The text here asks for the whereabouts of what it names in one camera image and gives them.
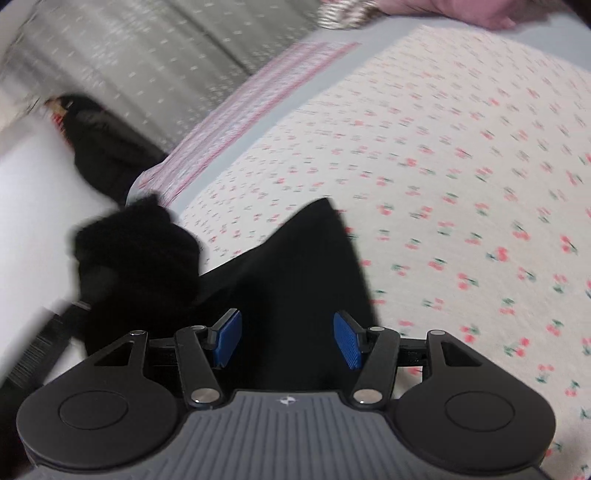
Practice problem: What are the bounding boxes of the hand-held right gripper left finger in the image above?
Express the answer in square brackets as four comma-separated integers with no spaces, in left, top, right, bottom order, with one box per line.
[95,309,243,409]

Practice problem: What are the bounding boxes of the pink striped mattress cover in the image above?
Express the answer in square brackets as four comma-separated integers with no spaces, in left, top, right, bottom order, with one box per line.
[128,41,362,206]

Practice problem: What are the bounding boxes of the black ribbed strap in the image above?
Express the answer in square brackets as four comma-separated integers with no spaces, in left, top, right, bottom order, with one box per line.
[0,299,92,398]

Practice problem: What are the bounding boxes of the striped cloth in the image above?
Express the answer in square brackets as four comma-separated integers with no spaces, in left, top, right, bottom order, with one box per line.
[318,0,385,31]

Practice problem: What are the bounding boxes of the black pants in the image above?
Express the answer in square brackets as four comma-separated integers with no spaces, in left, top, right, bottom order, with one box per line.
[69,194,382,398]

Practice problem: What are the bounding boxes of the cherry print bed sheet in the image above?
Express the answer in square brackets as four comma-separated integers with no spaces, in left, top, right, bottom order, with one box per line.
[178,23,591,480]

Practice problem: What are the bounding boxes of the grey dotted curtain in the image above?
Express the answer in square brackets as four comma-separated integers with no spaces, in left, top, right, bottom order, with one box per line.
[0,0,334,154]

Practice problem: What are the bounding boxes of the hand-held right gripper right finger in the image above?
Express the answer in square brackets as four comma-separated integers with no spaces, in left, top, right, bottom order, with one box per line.
[333,311,483,409]

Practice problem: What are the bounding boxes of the black coat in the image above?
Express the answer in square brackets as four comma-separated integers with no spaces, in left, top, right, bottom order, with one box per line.
[46,92,170,206]

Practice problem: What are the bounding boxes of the light pink fleece garment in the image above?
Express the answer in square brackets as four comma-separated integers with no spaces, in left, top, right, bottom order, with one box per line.
[376,0,519,31]

